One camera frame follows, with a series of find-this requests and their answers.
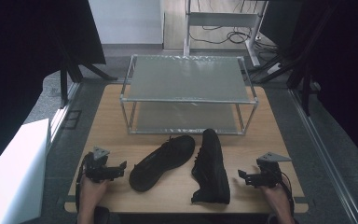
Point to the white box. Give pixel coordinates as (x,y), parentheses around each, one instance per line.
(12,177)

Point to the black curtain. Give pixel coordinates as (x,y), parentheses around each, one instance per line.
(18,46)
(341,56)

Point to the aluminium floor rail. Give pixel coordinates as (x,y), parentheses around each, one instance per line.
(323,146)
(62,112)

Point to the person's left hand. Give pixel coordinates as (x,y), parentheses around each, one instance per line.
(91,193)

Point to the black shoe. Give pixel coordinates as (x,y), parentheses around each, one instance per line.
(163,161)
(212,169)

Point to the black stand legs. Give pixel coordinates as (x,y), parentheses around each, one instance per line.
(301,68)
(74,70)

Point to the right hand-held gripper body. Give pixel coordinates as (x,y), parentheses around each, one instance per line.
(270,172)

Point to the white desk frame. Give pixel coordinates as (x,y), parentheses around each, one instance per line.
(220,19)

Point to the person's right hand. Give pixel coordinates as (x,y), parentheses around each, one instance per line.
(275,197)

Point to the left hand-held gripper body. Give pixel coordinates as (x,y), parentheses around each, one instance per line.
(97,169)

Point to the two-tier metal shoe rack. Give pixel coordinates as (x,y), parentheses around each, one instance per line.
(186,81)

